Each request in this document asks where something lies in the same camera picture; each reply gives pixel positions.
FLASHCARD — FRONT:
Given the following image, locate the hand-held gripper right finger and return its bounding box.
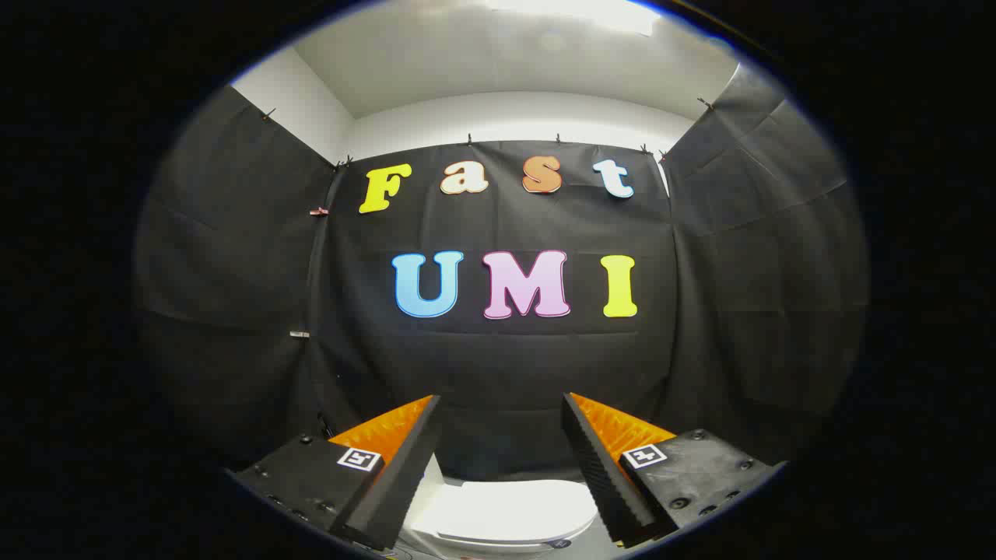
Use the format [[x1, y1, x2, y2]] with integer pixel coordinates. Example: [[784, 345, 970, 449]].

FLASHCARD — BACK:
[[562, 392, 787, 549]]

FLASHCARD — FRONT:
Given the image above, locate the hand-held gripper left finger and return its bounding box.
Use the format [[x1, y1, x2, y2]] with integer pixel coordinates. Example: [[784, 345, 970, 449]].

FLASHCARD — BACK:
[[233, 394, 442, 551]]

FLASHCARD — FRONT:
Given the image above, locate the white toilet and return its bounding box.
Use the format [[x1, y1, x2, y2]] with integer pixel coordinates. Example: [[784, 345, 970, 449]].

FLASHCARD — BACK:
[[403, 455, 615, 557]]

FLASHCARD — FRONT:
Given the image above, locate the black backdrop cloth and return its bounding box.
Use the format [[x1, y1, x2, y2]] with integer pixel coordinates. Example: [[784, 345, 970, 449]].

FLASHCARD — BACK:
[[132, 66, 868, 483]]

